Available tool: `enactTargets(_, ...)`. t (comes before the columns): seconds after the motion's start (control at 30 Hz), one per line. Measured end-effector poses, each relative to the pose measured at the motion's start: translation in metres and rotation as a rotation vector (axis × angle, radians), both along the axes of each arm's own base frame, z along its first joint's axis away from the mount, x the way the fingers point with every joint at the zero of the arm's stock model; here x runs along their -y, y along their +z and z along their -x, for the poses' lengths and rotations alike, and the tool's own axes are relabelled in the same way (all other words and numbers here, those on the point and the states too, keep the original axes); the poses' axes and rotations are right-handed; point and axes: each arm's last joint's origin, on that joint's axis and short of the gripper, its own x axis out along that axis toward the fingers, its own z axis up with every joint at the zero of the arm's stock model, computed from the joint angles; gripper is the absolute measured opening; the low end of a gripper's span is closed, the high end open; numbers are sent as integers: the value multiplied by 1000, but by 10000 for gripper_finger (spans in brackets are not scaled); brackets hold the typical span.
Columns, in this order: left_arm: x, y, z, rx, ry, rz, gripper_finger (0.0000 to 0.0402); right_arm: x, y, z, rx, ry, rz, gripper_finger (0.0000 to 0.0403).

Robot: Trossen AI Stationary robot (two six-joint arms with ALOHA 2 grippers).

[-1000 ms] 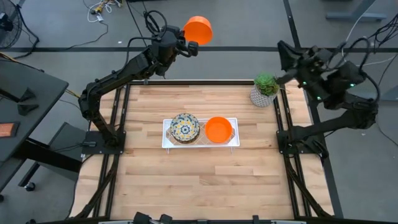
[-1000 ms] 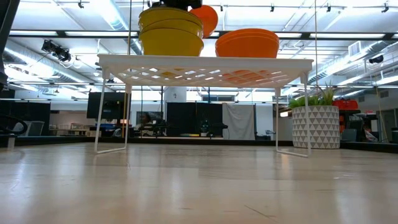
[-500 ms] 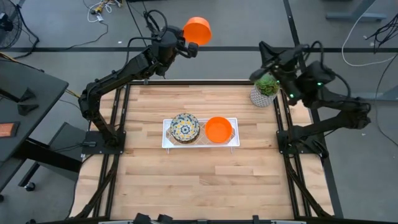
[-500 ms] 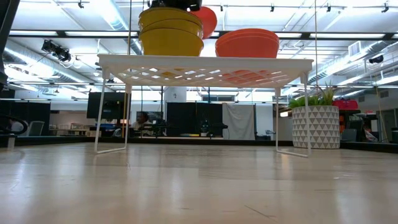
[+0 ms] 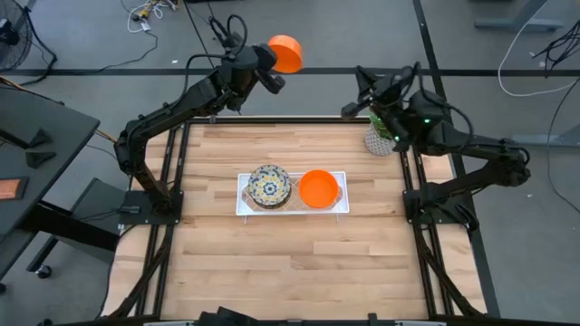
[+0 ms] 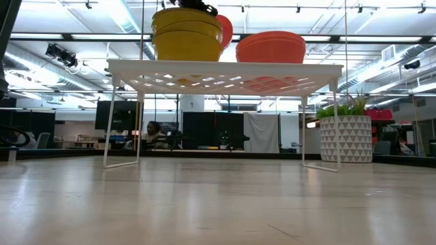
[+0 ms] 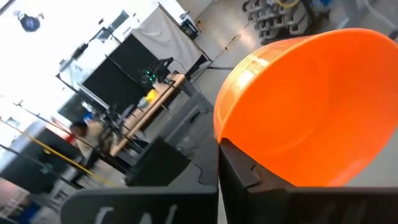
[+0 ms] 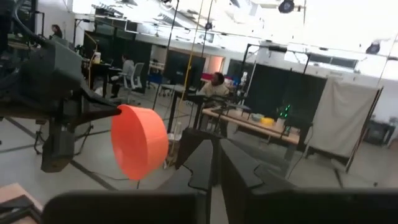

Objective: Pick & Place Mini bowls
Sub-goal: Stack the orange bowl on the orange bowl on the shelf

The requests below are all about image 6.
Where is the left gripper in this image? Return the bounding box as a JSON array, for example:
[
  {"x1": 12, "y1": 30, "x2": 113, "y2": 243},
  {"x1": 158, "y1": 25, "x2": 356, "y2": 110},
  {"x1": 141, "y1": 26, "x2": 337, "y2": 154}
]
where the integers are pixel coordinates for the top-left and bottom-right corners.
[{"x1": 168, "y1": 0, "x2": 219, "y2": 18}]

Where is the orange plastic mini bowl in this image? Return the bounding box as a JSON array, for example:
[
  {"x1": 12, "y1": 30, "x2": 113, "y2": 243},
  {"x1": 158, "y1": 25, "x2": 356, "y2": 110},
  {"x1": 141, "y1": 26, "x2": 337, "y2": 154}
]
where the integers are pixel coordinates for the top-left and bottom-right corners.
[
  {"x1": 236, "y1": 31, "x2": 307, "y2": 39},
  {"x1": 235, "y1": 35, "x2": 307, "y2": 45},
  {"x1": 215, "y1": 14, "x2": 234, "y2": 49}
]

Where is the orange plate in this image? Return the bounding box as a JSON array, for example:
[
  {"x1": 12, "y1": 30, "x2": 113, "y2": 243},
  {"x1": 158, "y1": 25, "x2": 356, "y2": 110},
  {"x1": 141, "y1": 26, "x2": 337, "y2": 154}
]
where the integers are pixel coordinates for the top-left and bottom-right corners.
[{"x1": 235, "y1": 39, "x2": 307, "y2": 65}]

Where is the white lattice shelf rack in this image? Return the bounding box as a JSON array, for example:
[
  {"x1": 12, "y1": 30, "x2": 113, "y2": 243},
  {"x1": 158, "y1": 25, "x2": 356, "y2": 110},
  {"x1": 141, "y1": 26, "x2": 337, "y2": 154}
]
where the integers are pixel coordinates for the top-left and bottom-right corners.
[{"x1": 103, "y1": 59, "x2": 344, "y2": 174}]

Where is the black partition panel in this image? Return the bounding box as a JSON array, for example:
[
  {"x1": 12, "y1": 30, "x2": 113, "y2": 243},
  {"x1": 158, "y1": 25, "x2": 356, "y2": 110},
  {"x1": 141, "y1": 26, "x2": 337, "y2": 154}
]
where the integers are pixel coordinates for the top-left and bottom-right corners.
[{"x1": 182, "y1": 112, "x2": 245, "y2": 150}]

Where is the white hanging cloth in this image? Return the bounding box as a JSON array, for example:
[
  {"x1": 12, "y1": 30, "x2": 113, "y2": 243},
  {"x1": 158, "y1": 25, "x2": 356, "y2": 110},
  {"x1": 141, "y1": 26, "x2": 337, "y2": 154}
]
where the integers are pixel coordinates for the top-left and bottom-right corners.
[{"x1": 243, "y1": 112, "x2": 281, "y2": 154}]

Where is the person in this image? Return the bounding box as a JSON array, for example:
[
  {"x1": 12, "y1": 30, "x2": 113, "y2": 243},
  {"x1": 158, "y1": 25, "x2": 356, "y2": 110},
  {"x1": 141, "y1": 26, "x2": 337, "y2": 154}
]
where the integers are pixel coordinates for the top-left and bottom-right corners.
[{"x1": 141, "y1": 120, "x2": 171, "y2": 150}]

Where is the black display screen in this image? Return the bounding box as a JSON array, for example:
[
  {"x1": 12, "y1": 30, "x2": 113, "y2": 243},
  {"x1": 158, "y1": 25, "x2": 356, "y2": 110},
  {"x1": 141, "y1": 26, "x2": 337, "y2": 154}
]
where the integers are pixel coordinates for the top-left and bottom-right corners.
[{"x1": 95, "y1": 100, "x2": 141, "y2": 132}]

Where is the black ceiling spotlight cluster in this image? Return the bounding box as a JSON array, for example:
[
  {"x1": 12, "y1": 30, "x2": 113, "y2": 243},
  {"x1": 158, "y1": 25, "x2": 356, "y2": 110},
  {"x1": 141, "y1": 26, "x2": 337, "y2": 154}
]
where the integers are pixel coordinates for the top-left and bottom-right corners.
[{"x1": 45, "y1": 43, "x2": 79, "y2": 69}]

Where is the succulent in patterned pot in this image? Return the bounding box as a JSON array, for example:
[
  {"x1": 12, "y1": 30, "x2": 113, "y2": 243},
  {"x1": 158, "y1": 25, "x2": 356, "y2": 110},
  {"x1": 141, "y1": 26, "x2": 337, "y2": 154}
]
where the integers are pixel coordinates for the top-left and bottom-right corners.
[{"x1": 315, "y1": 90, "x2": 373, "y2": 163}]

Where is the red plastic bin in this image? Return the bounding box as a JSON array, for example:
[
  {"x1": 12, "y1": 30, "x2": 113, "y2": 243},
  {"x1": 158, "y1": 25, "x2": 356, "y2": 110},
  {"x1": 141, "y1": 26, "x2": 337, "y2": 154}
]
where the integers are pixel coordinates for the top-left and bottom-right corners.
[{"x1": 364, "y1": 108, "x2": 393, "y2": 121}]

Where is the black ceiling lamp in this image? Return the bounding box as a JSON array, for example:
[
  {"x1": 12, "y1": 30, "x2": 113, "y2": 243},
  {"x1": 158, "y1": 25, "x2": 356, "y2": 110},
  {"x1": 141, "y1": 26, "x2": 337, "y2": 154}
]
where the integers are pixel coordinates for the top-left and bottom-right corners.
[{"x1": 403, "y1": 59, "x2": 422, "y2": 71}]

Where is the gray office chair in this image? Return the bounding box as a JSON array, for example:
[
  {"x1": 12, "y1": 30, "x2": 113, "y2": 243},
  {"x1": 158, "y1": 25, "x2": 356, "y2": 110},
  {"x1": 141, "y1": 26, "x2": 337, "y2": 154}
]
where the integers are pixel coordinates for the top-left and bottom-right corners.
[{"x1": 35, "y1": 131, "x2": 52, "y2": 150}]

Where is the silver ventilation duct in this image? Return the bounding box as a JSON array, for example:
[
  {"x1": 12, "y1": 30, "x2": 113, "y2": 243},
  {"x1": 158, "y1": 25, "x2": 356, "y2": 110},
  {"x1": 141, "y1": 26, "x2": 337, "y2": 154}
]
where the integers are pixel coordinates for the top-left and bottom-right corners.
[
  {"x1": 0, "y1": 42, "x2": 116, "y2": 103},
  {"x1": 335, "y1": 43, "x2": 436, "y2": 103}
]

